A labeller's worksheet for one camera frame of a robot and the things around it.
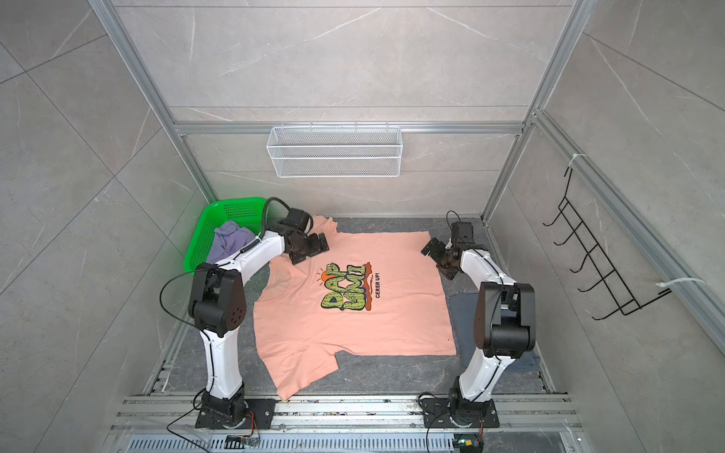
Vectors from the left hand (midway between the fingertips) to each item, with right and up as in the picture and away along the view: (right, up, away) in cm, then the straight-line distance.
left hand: (320, 245), depth 98 cm
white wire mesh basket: (+5, +34, +3) cm, 34 cm away
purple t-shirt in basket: (-38, +3, +11) cm, 40 cm away
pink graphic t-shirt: (+17, -17, 0) cm, 24 cm away
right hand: (+39, -3, -1) cm, 39 cm away
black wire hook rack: (+72, -11, -38) cm, 83 cm away
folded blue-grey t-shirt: (+50, -21, -1) cm, 55 cm away
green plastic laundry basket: (-35, +13, +20) cm, 42 cm away
